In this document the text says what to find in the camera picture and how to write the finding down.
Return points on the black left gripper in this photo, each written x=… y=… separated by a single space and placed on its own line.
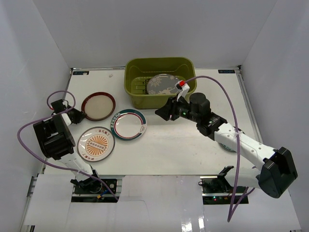
x=73 y=115

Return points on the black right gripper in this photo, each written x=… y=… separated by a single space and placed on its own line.
x=170 y=109

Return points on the dark red rimmed plate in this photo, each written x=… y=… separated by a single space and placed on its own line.
x=98 y=106

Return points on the grey plate deer design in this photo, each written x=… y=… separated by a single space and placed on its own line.
x=162 y=84

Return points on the white plate orange sunburst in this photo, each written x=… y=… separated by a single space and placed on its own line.
x=96 y=144

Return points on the white plate green rim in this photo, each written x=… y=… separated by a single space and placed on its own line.
x=128 y=125

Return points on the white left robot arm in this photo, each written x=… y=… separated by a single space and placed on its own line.
x=56 y=142

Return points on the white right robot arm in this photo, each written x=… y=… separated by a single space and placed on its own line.
x=276 y=168

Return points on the olive green plastic bin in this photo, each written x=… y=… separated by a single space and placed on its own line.
x=139 y=71

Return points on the blue white patterned plate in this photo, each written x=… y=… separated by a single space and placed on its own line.
x=228 y=149

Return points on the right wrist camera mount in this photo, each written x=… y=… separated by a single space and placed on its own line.
x=182 y=88

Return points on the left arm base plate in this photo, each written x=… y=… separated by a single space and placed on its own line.
x=98 y=194

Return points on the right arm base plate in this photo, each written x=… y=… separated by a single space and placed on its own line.
x=215 y=191

